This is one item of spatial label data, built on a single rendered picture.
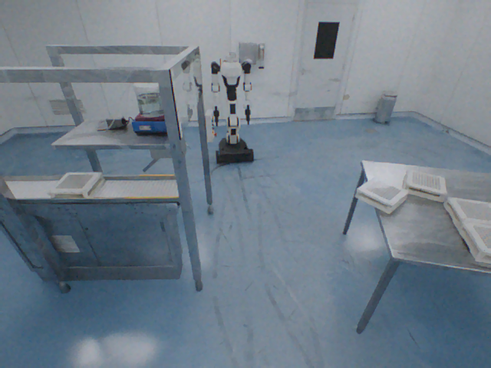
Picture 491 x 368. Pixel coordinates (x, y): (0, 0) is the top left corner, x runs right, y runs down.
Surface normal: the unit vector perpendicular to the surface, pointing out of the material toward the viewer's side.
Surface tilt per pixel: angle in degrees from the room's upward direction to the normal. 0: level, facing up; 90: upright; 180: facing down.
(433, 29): 90
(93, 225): 90
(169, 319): 0
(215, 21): 90
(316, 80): 90
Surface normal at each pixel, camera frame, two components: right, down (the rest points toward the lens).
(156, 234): 0.03, 0.56
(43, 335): 0.01, -0.83
